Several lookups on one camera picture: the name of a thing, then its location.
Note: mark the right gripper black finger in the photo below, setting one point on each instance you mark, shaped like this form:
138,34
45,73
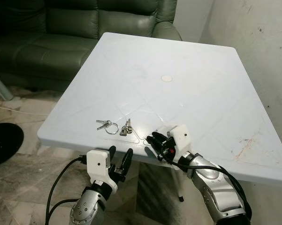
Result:
154,150
159,138

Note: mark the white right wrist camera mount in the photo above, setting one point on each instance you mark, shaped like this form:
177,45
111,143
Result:
180,138

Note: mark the dark green leather sofa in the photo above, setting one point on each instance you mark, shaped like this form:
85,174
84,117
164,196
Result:
61,28

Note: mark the round white table cap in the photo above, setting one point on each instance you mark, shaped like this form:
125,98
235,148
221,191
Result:
166,78

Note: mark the white plastic square table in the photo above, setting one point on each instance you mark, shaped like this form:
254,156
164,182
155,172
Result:
178,108

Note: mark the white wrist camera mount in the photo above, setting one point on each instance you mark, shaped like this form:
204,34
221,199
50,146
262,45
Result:
97,164
180,138

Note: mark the grey metal pole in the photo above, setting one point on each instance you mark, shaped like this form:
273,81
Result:
1,86

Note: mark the small silver key bunch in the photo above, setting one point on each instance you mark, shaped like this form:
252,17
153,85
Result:
126,129

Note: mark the white table leg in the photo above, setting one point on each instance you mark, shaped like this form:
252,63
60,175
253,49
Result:
180,187

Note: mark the black round floor object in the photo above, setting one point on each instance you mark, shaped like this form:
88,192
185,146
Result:
2,143

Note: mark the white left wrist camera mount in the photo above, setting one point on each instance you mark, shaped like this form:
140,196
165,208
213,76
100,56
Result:
97,164

